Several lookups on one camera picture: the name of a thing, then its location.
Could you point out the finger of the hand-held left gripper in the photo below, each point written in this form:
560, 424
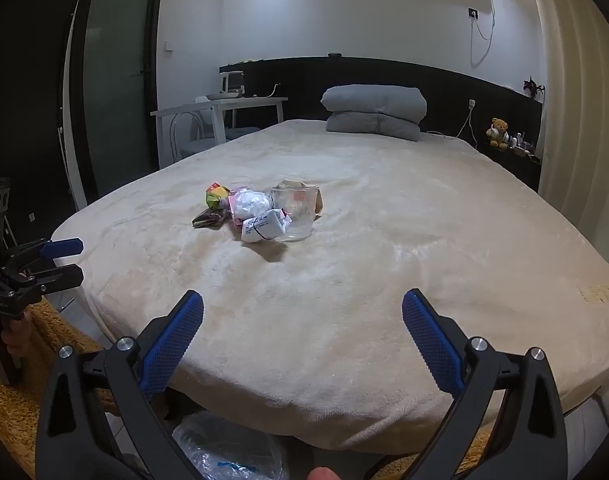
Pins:
59, 276
62, 247

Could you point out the clear chair grey cushion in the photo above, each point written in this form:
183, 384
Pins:
197, 149

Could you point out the yellow green snack wrapper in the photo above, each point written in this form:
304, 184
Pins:
217, 195

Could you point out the brown teddy bear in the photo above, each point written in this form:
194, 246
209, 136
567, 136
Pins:
499, 132

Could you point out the white chair grey cushion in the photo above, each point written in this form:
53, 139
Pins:
242, 132

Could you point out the person's left hand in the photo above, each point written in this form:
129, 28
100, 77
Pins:
19, 332

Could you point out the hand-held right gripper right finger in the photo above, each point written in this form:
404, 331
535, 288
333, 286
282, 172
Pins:
432, 345

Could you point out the white table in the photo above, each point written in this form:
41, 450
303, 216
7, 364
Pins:
224, 104

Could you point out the cream curtain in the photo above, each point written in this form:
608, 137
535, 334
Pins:
574, 110

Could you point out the black decorative plant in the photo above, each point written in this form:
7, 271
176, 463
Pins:
533, 86

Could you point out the clear plastic cup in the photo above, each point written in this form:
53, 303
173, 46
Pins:
297, 220

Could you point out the frosted glass door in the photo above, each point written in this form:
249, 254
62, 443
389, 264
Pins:
119, 85

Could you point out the dark snack wrapper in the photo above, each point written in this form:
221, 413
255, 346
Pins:
209, 219

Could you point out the pink snack packet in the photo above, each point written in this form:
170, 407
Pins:
231, 208

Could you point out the cluster of small bottles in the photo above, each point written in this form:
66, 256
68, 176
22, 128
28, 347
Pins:
521, 145

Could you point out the white crinkled packet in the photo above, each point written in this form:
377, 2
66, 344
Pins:
262, 227

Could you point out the black headboard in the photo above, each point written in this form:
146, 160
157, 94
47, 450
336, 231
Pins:
294, 90

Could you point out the white tray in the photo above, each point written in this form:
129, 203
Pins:
222, 95

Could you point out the white countertop appliance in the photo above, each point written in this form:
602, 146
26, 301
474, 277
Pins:
233, 82

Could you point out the black bedside shelf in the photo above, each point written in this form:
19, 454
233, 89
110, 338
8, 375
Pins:
514, 165

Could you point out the dark panel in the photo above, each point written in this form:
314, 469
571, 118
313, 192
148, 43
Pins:
24, 110

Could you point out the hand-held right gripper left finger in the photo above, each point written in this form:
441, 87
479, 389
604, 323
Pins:
172, 350

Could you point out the white tissue ball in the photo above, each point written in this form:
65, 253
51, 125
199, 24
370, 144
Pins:
252, 204

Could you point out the grey folded pillows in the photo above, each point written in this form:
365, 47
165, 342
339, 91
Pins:
374, 105

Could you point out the beige plush blanket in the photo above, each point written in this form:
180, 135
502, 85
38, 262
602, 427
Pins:
334, 285

